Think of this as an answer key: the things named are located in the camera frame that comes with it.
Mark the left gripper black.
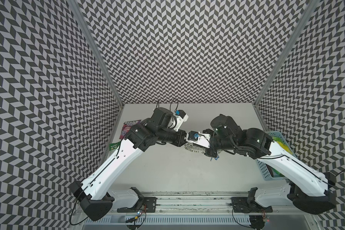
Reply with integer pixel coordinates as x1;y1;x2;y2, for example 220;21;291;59
156;126;190;147

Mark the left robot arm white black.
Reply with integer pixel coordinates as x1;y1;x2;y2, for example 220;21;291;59
69;107;188;221

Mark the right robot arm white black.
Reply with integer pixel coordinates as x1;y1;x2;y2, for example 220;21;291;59
209;114;336;215

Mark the purple candy bag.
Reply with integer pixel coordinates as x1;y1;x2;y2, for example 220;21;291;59
119;120;141;140

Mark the light blue plastic basket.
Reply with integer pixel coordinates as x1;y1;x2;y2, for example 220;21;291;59
257;131;294;181

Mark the green candy bag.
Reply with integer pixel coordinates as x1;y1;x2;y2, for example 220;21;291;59
109;142;120;151

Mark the left base wiring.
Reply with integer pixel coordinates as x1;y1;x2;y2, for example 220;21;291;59
125;205;147;230

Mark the base wiring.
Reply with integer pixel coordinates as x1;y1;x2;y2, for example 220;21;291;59
228;201;269;230
125;205;147;230

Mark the right base wiring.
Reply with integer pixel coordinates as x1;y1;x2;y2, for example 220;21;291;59
228;201;269;230

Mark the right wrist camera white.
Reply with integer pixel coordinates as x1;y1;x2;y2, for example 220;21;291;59
186;131;211;149

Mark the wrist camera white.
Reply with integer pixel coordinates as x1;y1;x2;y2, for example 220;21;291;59
186;131;211;149
172;110;189;132

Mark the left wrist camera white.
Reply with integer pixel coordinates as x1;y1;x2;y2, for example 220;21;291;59
172;110;189;132

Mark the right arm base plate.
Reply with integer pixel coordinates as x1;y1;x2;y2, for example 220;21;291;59
231;197;273;214

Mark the aluminium frame rail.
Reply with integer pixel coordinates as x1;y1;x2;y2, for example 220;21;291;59
69;192;323;230

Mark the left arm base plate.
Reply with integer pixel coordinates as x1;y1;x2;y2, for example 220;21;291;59
117;197;157;213

